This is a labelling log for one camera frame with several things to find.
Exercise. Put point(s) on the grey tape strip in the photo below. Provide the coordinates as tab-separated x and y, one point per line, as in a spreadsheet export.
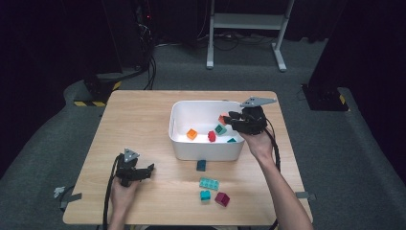
72	198
305	195

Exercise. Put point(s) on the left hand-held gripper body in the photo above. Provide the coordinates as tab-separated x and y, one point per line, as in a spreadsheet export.
127	169

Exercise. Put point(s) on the dark teal toy block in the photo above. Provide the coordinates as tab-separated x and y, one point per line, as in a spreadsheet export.
201	165

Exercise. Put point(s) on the white plastic bin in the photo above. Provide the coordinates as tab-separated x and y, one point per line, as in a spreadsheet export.
204	118

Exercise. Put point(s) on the black yellow-striped stand base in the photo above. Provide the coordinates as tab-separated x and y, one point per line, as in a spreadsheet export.
324	99
95	90

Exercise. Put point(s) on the green toy block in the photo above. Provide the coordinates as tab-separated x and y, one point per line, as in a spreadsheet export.
220	129

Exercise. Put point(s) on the white metal stand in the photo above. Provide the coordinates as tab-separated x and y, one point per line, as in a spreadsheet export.
249	21

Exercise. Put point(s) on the crimson toy block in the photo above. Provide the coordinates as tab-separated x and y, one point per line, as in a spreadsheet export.
222	199

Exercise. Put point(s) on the person's right hand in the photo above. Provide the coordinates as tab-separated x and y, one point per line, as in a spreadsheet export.
260	145

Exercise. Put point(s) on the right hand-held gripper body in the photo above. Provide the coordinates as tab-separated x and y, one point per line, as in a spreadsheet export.
252	123

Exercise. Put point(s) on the dark equipment rack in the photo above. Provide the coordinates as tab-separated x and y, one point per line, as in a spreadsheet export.
137	32

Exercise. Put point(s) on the person's left hand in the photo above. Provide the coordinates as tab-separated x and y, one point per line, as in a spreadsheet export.
122	195

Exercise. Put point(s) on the red toy block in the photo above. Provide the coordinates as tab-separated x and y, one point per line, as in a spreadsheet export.
211	136

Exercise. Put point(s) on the dark curtain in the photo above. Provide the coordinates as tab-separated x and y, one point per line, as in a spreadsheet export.
367	48
48	48

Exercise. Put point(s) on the orange toy block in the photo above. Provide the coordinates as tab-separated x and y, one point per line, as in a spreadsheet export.
191	134

